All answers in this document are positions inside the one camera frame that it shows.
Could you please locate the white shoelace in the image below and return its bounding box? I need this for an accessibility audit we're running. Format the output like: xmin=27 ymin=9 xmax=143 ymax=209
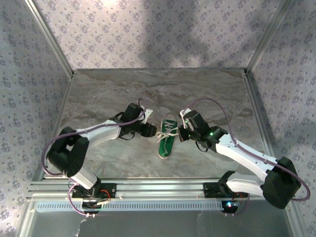
xmin=156 ymin=120 xmax=180 ymax=144

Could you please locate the green canvas sneaker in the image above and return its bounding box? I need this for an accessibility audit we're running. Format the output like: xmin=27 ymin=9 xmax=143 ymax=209
xmin=158 ymin=112 xmax=179 ymax=159

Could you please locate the right controller board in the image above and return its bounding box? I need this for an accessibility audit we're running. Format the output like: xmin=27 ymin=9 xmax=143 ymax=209
xmin=221 ymin=199 xmax=240 ymax=214

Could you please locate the controller board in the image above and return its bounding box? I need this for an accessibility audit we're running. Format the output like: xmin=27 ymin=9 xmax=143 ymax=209
xmin=221 ymin=199 xmax=240 ymax=214
xmin=81 ymin=199 xmax=111 ymax=214

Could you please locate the grey metal sheet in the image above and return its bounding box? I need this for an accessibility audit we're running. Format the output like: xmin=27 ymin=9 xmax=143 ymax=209
xmin=19 ymin=199 xmax=305 ymax=237

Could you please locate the left controller board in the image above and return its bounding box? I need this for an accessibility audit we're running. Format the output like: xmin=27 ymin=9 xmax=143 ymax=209
xmin=81 ymin=199 xmax=111 ymax=214

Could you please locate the aluminium mounting rail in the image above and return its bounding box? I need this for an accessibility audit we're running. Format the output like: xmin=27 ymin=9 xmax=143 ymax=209
xmin=26 ymin=177 xmax=295 ymax=199

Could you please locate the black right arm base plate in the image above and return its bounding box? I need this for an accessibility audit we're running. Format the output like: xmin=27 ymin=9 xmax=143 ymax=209
xmin=202 ymin=182 xmax=249 ymax=198

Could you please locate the aluminium table edge rail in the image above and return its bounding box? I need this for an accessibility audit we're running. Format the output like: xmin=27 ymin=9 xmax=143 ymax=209
xmin=32 ymin=73 xmax=75 ymax=179
xmin=242 ymin=70 xmax=275 ymax=158

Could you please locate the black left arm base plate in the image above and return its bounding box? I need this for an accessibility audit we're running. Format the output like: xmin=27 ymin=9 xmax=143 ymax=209
xmin=71 ymin=182 xmax=118 ymax=199

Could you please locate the slotted grey cable duct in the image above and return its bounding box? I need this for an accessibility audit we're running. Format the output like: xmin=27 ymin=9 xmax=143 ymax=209
xmin=32 ymin=199 xmax=238 ymax=212

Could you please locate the red left base wire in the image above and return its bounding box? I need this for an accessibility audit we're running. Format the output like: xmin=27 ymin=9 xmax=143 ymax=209
xmin=99 ymin=189 xmax=112 ymax=201

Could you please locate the red base wire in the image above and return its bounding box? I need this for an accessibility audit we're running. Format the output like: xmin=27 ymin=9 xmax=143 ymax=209
xmin=99 ymin=189 xmax=112 ymax=201
xmin=231 ymin=191 xmax=248 ymax=201

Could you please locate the red right base wire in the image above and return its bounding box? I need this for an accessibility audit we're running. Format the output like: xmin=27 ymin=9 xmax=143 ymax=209
xmin=231 ymin=191 xmax=248 ymax=201

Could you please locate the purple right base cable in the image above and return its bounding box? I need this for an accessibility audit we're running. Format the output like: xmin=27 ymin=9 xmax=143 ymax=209
xmin=224 ymin=192 xmax=251 ymax=217

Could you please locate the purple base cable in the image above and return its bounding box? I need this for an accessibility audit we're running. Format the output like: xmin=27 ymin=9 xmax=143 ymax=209
xmin=224 ymin=192 xmax=251 ymax=217
xmin=67 ymin=184 xmax=99 ymax=218

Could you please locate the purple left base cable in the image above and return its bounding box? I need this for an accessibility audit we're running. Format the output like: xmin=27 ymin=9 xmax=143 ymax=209
xmin=67 ymin=184 xmax=99 ymax=218

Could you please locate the aluminium frame post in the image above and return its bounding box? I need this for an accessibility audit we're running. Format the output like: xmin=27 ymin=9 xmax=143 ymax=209
xmin=24 ymin=0 xmax=75 ymax=78
xmin=243 ymin=0 xmax=295 ymax=73

